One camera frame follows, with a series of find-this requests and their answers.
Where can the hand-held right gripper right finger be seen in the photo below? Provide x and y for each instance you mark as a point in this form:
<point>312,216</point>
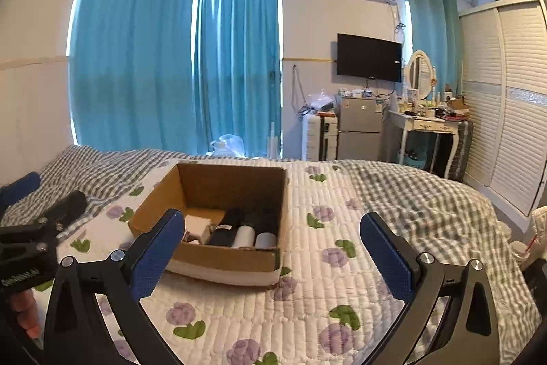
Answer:
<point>386,254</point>

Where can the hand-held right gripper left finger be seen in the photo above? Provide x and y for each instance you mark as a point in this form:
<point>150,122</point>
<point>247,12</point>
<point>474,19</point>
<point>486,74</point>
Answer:
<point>158,249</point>

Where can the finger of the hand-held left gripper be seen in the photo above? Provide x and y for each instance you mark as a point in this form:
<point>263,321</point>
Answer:
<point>66,206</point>
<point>21,185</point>

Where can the white power bank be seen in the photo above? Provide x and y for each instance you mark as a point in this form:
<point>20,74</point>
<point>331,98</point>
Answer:
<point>197,226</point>

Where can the black power bank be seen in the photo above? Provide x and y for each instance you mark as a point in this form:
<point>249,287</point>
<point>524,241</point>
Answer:
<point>224,228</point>

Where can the white cylindrical bottle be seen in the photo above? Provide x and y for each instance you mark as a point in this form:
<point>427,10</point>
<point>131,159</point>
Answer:
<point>244,237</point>

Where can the white bottle with red cap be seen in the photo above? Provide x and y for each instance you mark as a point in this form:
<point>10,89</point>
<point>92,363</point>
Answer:
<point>265,241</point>

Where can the person's left hand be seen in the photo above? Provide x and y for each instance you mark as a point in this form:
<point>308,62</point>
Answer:
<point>27,313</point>

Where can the grey checked blanket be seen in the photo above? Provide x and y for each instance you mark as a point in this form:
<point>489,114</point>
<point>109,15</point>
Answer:
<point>427,206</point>

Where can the white floral quilt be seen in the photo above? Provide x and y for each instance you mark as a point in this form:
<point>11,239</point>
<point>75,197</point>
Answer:
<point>324,228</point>

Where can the blue basket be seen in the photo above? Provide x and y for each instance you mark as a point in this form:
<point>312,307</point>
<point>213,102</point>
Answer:
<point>413,159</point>

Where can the white plastic bag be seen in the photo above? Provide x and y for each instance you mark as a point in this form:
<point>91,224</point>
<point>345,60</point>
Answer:
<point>228,145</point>

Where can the grey suitcase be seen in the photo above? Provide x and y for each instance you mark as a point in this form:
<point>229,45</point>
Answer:
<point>463,151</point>

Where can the silver small fridge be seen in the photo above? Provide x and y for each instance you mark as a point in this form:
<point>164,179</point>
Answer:
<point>359,125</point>

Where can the white dressing table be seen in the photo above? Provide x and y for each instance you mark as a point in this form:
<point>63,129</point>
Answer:
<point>423,125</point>

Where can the drink cup with straw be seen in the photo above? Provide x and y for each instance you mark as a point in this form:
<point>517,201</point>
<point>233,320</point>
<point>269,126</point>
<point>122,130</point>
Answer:
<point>521,249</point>

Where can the white suitcase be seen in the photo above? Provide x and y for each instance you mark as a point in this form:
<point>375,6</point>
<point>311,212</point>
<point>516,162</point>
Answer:
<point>318,136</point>

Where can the white padded jacket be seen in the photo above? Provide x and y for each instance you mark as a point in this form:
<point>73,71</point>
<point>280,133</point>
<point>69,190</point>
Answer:
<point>540,228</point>

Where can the small cardboard box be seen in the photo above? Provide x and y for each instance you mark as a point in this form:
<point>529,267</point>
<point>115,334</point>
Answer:
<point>457,104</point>

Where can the clear plastic bag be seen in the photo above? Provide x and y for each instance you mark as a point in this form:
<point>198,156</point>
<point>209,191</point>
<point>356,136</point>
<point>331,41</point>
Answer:
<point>320,100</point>

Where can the wide blue curtain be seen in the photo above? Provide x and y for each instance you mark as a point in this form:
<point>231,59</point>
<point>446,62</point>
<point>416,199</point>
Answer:
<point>132,48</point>

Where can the white oval mirror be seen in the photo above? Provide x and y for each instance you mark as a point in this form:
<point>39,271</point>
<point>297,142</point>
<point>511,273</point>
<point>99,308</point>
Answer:
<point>421,72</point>

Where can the white louvred wardrobe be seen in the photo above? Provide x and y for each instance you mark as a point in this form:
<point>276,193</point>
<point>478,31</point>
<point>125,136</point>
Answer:
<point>508,100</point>

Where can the narrow blue curtain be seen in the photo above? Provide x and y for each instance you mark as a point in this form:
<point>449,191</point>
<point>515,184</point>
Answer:
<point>431,18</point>

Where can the black wall television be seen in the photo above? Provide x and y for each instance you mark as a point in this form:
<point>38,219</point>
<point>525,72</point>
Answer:
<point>369,56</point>

